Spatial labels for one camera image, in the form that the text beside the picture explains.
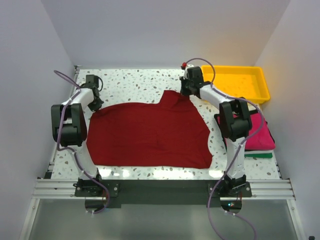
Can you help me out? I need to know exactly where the aluminium frame rail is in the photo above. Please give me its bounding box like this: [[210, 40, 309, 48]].
[[19, 65, 82, 240]]

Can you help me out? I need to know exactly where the purple cable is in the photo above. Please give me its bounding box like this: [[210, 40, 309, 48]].
[[53, 69, 111, 215], [184, 57, 266, 240]]

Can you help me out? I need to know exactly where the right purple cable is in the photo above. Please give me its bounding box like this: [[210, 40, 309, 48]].
[[184, 57, 266, 240]]

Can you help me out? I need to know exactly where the folded pink t shirt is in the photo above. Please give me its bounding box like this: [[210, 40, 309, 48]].
[[216, 112, 277, 152]]

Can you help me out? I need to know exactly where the yellow plastic tray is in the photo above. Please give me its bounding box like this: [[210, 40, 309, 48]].
[[201, 65, 271, 104]]

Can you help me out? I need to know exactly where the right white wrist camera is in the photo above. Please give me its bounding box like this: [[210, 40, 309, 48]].
[[181, 62, 192, 73]]

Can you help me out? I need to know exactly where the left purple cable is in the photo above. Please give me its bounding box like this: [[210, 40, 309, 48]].
[[53, 69, 111, 215]]

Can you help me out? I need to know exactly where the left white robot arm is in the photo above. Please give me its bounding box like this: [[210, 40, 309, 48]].
[[50, 70, 108, 197]]

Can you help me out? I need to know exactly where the folded green t shirt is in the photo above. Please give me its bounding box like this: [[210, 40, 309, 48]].
[[244, 152, 273, 159]]

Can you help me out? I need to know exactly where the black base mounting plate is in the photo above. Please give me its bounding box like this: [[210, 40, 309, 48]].
[[73, 179, 253, 209]]

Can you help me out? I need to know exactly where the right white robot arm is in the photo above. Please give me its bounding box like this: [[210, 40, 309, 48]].
[[179, 62, 252, 197]]

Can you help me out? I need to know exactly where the dark red t shirt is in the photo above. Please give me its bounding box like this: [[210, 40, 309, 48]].
[[86, 90, 212, 169]]

